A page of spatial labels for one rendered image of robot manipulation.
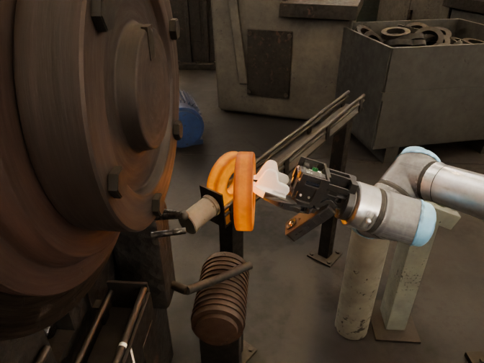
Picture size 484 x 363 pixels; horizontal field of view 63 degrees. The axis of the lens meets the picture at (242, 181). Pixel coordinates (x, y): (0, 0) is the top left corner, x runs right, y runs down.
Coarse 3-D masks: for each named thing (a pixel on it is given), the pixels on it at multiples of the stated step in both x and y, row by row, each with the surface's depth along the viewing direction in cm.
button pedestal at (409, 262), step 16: (448, 208) 112; (448, 224) 112; (432, 240) 124; (400, 256) 133; (416, 256) 128; (400, 272) 133; (416, 272) 131; (400, 288) 135; (416, 288) 135; (384, 304) 149; (400, 304) 139; (384, 320) 149; (400, 320) 143; (384, 336) 144; (400, 336) 144; (416, 336) 144
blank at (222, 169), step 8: (232, 152) 101; (224, 160) 98; (232, 160) 98; (216, 168) 97; (224, 168) 97; (232, 168) 99; (208, 176) 98; (216, 176) 97; (224, 176) 98; (208, 184) 98; (216, 184) 97; (224, 184) 99; (232, 184) 107; (224, 192) 100; (232, 192) 104; (224, 200) 101
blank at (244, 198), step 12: (240, 156) 73; (252, 156) 73; (240, 168) 71; (252, 168) 71; (240, 180) 70; (252, 180) 71; (240, 192) 69; (252, 192) 72; (240, 204) 70; (252, 204) 72; (240, 216) 71; (252, 216) 73; (240, 228) 74; (252, 228) 75
